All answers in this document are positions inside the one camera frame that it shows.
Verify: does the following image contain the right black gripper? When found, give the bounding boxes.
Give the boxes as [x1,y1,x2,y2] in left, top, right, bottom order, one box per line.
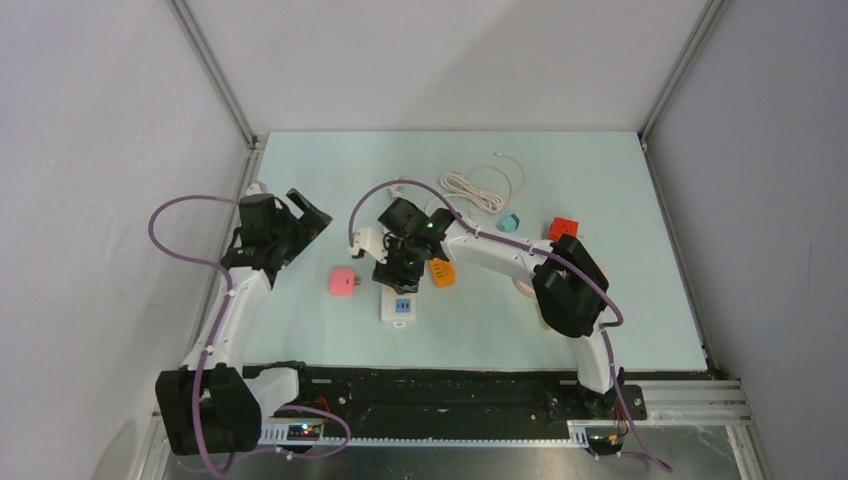
[373,233,426,293]

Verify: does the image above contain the red cube socket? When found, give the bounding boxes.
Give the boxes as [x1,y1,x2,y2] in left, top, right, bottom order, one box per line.
[548,217,579,241]

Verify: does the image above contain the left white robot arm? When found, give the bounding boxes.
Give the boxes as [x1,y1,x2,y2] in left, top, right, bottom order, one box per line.
[155,183,332,456]

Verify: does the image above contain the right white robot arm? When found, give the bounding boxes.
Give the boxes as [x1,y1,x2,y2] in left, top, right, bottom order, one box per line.
[349,198,621,418]

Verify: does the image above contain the pink flat plug adapter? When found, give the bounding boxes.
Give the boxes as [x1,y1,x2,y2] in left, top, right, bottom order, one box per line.
[328,267,361,297]

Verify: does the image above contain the teal small charger plug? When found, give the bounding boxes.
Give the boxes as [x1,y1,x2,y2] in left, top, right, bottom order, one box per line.
[497,214,520,233]

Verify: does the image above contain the white multicolour power strip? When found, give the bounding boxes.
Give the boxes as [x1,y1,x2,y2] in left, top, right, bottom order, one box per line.
[380,286,417,328]

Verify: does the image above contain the orange power strip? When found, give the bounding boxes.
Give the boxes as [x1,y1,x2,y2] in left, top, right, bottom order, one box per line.
[429,258,456,289]

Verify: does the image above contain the pink round power strip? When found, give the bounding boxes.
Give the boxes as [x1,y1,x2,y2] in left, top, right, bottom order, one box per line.
[513,279,537,300]

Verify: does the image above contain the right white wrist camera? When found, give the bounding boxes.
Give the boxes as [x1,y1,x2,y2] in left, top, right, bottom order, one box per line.
[244,182,269,197]

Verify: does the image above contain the white bundled cable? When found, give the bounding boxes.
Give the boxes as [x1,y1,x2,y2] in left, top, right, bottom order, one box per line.
[440,172,506,215]

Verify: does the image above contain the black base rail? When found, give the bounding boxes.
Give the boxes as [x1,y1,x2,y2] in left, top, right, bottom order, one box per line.
[235,360,647,458]

